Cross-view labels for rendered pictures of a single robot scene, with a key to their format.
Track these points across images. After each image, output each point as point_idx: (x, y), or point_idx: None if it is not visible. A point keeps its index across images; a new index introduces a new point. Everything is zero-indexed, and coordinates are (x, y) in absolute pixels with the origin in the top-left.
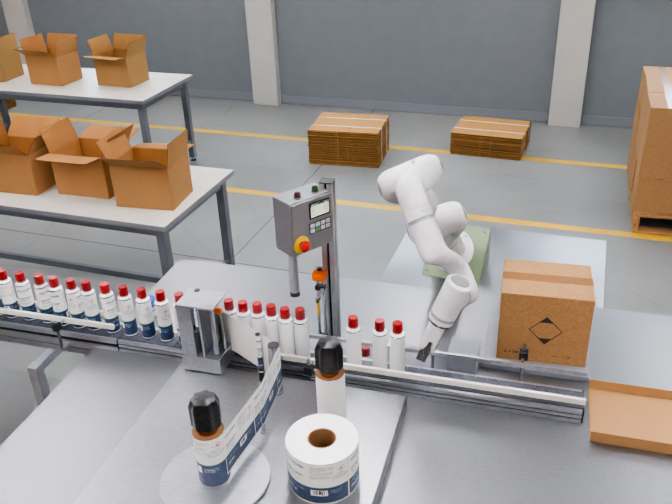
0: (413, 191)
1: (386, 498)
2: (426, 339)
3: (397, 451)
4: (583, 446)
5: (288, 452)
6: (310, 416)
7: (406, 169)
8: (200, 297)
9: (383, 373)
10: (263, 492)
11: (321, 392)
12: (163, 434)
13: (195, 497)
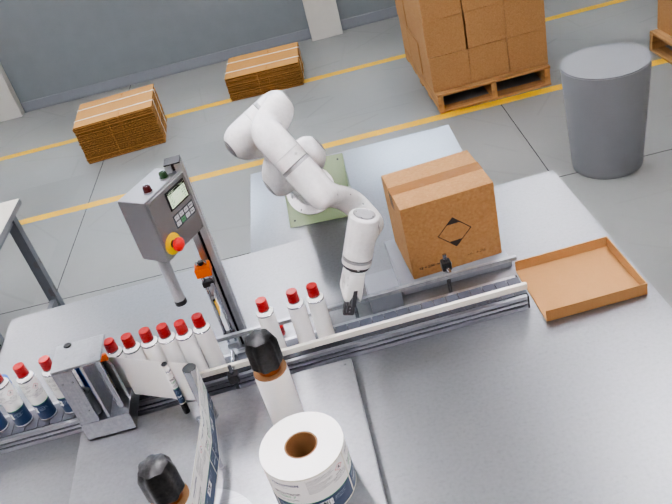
0: (277, 136)
1: (389, 473)
2: (350, 290)
3: (372, 419)
4: (544, 329)
5: (273, 478)
6: (274, 427)
7: (256, 115)
8: (76, 351)
9: (315, 345)
10: None
11: (270, 395)
12: None
13: None
